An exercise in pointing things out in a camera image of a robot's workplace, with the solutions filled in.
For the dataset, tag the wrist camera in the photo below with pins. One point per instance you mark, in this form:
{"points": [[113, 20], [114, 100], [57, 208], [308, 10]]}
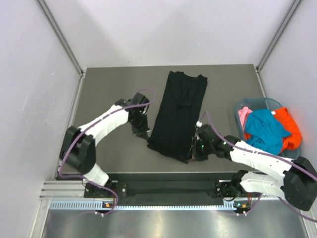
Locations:
{"points": [[139, 100], [205, 131]]}

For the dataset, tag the teal laundry basket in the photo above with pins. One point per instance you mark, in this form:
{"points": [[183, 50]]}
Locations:
{"points": [[259, 104]]}

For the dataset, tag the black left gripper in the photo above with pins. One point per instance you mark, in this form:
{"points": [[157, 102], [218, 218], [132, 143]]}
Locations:
{"points": [[141, 131]]}

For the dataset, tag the orange t shirt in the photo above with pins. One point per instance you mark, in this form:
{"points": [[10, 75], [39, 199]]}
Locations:
{"points": [[294, 140]]}

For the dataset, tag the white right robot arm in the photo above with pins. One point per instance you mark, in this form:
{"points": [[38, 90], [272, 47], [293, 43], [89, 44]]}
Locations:
{"points": [[292, 180]]}

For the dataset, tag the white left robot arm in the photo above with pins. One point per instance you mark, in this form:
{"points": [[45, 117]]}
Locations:
{"points": [[79, 143]]}

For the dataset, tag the blue t shirt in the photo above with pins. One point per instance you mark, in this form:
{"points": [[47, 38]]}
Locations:
{"points": [[266, 132]]}

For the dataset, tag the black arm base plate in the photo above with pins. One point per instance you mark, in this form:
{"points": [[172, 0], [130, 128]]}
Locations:
{"points": [[141, 200]]}

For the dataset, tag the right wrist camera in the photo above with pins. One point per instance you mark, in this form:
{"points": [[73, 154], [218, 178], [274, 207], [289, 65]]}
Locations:
{"points": [[205, 131]]}

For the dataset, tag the black t shirt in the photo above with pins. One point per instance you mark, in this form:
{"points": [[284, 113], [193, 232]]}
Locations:
{"points": [[179, 111]]}

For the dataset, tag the aluminium frame rail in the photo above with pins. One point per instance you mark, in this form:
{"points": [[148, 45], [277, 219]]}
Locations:
{"points": [[49, 191]]}

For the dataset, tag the pink t shirt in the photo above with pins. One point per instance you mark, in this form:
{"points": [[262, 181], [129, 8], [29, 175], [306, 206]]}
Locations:
{"points": [[243, 115]]}

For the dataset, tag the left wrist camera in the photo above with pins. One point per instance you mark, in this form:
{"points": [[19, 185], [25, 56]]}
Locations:
{"points": [[139, 100]]}

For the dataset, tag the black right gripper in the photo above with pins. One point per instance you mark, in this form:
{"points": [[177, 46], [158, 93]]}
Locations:
{"points": [[195, 154]]}

